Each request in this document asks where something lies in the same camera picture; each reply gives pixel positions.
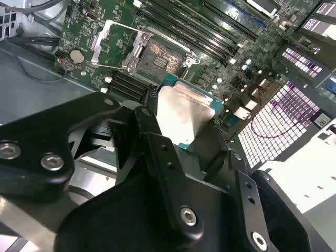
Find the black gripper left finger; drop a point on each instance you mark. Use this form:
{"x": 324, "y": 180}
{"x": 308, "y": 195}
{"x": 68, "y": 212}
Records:
{"x": 31, "y": 136}

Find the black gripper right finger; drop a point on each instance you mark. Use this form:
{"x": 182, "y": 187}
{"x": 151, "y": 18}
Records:
{"x": 249, "y": 199}

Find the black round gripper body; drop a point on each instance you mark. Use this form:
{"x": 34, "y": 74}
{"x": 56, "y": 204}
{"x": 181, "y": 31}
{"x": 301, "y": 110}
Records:
{"x": 131, "y": 223}

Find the silver CPU with green edge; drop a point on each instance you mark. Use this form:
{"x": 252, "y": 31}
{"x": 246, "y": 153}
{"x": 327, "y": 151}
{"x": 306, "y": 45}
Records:
{"x": 181, "y": 113}

